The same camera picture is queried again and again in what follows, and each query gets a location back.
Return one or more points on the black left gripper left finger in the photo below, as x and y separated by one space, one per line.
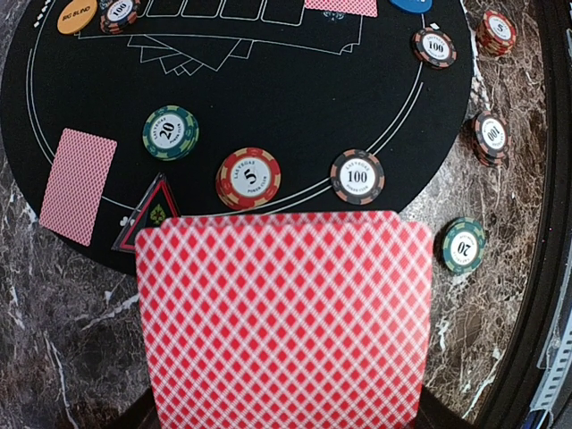
140 415

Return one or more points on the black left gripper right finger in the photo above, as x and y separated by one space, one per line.
432 414

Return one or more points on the red back card deck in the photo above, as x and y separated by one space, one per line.
304 324

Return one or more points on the green chip stack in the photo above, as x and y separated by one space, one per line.
463 245

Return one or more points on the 100 chips mat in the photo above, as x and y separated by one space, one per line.
357 177

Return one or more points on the dealt card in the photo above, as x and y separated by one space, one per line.
75 184
366 8

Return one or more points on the red 5 chips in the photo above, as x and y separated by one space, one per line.
249 177

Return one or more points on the green chips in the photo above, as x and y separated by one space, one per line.
170 133

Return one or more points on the black orange 100 chip stack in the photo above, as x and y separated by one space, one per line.
491 138

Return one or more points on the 100 chips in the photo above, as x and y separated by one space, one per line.
434 48
118 15

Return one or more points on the red 5 chip stack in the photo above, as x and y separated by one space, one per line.
496 34

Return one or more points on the orange big blind button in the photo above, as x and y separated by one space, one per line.
76 15

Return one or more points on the triangular all in marker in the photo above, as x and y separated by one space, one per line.
156 206

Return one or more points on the round black poker mat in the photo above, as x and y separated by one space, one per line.
305 85

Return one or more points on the blue small blind button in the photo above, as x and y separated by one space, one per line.
413 6

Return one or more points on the white cable duct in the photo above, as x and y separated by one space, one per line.
556 357

